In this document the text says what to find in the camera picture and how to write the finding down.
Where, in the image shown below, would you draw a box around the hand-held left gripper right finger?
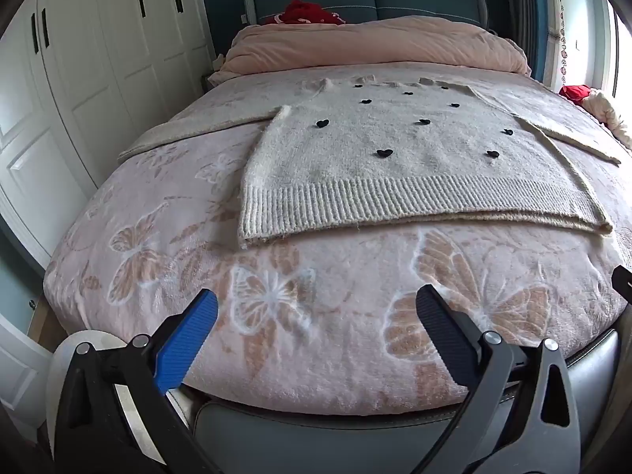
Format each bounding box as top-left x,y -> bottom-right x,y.
415,284 -> 582,474

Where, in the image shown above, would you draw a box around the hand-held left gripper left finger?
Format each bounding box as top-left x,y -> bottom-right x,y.
49,289 -> 220,474

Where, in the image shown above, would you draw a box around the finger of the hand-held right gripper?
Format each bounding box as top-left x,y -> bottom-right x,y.
611,265 -> 632,303

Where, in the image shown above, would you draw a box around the cream knit sweater black hearts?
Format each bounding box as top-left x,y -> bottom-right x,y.
117,74 -> 624,251

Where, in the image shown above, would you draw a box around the pink butterfly blanket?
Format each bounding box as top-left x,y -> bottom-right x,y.
42,71 -> 632,416

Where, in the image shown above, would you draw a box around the cream crumpled cloth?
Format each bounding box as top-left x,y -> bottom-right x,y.
583,87 -> 632,150

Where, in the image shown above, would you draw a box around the small red cushion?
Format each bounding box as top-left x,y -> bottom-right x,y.
560,84 -> 594,105

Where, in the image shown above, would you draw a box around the white wardrobe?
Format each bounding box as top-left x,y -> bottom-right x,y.
0,0 -> 216,270

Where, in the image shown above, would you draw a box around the grey blue curtain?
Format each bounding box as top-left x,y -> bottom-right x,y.
502,0 -> 550,86

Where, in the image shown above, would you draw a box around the pink duvet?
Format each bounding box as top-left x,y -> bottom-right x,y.
207,16 -> 533,88

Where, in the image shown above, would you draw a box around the blue padded headboard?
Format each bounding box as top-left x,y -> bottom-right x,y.
243,0 -> 488,26

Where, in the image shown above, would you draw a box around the red cloth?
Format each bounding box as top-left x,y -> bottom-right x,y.
261,0 -> 349,26

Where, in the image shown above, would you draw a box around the grey leather bed frame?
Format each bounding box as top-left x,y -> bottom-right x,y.
189,328 -> 621,474

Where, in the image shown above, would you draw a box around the hanging bead string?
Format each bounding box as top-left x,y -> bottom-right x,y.
555,0 -> 572,92

